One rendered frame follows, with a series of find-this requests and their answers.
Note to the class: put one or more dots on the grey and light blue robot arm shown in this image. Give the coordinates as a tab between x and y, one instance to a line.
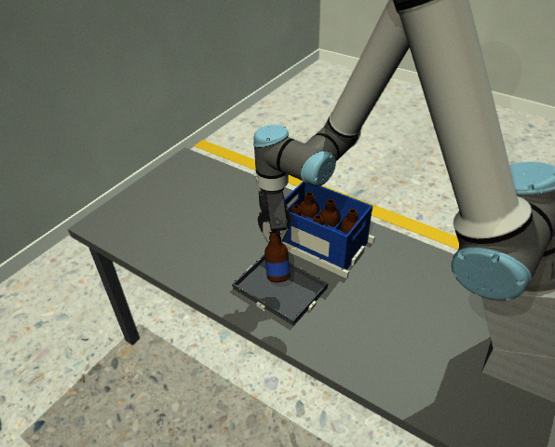
502	238

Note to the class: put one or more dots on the dark blue crate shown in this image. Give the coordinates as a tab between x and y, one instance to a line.
326	242

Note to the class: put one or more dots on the cream flat bar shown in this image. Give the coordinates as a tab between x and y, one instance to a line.
320	262

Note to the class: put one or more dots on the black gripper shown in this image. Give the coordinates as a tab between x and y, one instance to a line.
263	218

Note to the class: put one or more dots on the brown glass bottle with blue label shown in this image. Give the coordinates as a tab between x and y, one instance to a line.
276	259

